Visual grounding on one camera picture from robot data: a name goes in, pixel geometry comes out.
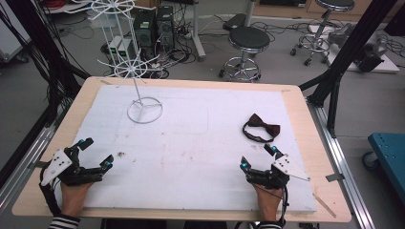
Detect black metal frame post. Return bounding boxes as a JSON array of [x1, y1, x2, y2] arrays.
[[298, 0, 399, 138]]

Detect aluminium rail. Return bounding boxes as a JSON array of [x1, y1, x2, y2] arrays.
[[0, 104, 66, 209], [306, 100, 377, 229]]

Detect person's right hand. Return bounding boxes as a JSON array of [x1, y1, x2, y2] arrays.
[[252, 182, 285, 223]]

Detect black computer tower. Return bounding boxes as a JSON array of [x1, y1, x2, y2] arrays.
[[155, 5, 176, 51], [132, 9, 158, 53]]

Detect dark red bow tie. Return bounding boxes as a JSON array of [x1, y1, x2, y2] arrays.
[[242, 113, 282, 144]]

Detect black round stool chrome base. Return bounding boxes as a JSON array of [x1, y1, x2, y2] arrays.
[[218, 26, 271, 83]]

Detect black flat pad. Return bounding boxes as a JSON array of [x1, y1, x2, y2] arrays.
[[222, 12, 248, 32]]

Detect white foam mat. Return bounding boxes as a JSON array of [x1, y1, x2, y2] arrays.
[[54, 83, 318, 214]]

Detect grey tape strip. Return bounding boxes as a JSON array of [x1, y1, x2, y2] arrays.
[[325, 173, 346, 183], [26, 159, 50, 170]]

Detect white wire display rack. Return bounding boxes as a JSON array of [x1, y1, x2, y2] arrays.
[[65, 0, 164, 125]]

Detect grey round stool on castors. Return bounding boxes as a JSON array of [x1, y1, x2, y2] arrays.
[[288, 0, 356, 68]]

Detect black metal frame with cables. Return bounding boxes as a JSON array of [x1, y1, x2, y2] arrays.
[[0, 0, 91, 189]]

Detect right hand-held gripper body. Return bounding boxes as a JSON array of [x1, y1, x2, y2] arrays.
[[245, 154, 311, 191]]

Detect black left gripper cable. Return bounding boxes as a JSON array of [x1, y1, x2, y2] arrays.
[[38, 170, 63, 218]]

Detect grey table leg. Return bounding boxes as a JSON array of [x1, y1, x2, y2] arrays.
[[190, 0, 207, 62]]

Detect thin wooden stick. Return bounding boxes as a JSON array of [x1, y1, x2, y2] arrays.
[[311, 192, 338, 219]]

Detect small grey power supply boxes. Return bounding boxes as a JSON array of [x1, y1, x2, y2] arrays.
[[107, 35, 136, 61]]

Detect blue cart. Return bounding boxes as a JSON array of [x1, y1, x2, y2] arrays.
[[361, 132, 405, 205]]

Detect person's left hand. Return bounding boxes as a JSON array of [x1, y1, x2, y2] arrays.
[[59, 180, 96, 218]]

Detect tangle of floor cables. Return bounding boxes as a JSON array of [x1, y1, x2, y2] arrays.
[[139, 12, 230, 80]]

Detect white platform with dark device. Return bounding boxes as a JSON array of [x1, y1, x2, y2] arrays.
[[327, 22, 401, 74]]

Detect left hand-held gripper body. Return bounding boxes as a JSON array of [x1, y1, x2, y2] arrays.
[[40, 146, 108, 187]]

